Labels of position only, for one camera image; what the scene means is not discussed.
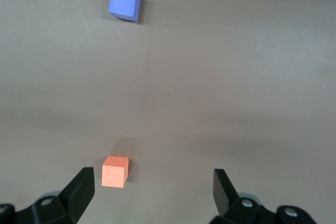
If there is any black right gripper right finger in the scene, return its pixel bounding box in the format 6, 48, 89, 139
208, 168, 317, 224

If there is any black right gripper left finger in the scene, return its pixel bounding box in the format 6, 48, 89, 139
0, 167, 96, 224

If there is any orange foam block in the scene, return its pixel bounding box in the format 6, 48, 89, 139
101, 156, 130, 189

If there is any purple foam block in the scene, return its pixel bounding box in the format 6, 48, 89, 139
108, 0, 142, 22

